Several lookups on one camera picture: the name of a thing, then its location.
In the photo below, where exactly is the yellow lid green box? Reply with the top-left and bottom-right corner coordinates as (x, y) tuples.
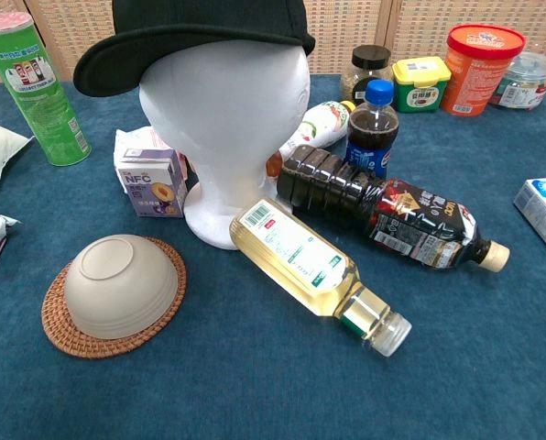
(391, 56), (453, 115)

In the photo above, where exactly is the dark coffee bottle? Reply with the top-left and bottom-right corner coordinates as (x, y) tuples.
(276, 144), (511, 274)

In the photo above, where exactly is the blue tablecloth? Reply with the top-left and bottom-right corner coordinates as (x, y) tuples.
(0, 72), (546, 440)

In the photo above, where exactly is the green chips can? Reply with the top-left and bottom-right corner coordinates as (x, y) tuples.
(0, 11), (93, 167)

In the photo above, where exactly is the clear plastic round tub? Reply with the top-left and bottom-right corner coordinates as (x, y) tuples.
(487, 50), (546, 112)

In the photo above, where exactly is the clear bottle yellow liquid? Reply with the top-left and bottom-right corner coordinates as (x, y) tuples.
(228, 197), (413, 358)

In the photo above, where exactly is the beige ceramic bowl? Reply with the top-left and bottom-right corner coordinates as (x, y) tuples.
(63, 234), (180, 341)

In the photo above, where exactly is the orange tub red lid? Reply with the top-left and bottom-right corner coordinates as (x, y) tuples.
(440, 24), (527, 117)

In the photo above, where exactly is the glass jar black lid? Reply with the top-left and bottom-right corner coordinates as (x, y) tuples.
(340, 44), (393, 106)

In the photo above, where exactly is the blue cap cola bottle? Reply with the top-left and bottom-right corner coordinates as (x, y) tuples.
(344, 79), (400, 181)

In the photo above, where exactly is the black baseball cap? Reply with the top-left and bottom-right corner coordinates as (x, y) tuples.
(72, 0), (317, 98)

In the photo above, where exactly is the white drink bottle yellow cap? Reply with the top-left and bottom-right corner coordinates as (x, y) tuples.
(278, 100), (356, 160)

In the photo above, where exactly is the woven folding screen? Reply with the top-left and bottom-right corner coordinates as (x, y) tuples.
(0, 0), (546, 83)

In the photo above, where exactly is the purple NFC juice carton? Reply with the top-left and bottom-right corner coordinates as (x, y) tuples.
(118, 148), (188, 219)

